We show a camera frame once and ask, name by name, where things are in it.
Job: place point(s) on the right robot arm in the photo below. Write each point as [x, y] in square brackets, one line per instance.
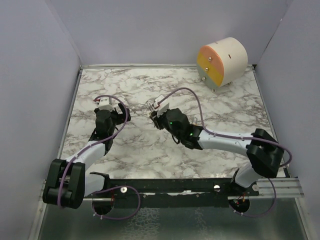
[262, 150]

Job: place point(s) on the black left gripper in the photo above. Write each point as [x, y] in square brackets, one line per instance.
[121, 117]

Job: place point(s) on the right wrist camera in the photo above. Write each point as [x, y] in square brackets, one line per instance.
[160, 108]

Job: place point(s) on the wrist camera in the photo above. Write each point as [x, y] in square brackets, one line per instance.
[104, 103]
[160, 108]

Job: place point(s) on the round pastel drawer cabinet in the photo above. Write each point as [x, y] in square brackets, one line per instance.
[221, 62]

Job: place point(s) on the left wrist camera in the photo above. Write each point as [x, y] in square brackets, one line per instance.
[104, 103]

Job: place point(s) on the small brass padlock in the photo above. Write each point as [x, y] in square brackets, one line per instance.
[151, 108]

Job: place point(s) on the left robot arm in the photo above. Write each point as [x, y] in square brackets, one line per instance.
[67, 184]

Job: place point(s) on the aluminium frame rail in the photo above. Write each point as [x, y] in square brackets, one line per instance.
[284, 187]

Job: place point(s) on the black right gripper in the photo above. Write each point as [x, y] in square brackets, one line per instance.
[156, 120]

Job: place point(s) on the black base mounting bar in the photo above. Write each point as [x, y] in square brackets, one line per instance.
[171, 192]

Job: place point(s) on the brass long-shackle padlock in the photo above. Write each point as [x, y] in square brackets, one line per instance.
[195, 121]

